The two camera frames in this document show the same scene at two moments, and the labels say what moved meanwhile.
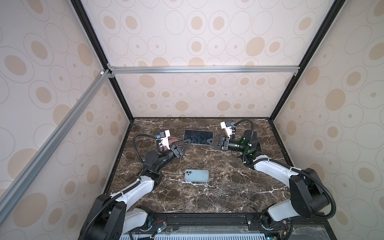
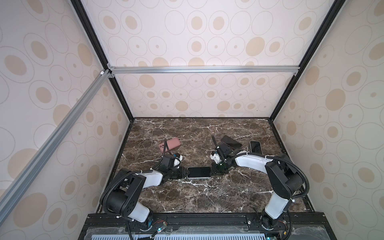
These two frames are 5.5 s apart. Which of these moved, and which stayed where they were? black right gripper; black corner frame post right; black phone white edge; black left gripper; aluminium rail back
Moved: black right gripper; black phone white edge; black left gripper
Stayed: aluminium rail back; black corner frame post right
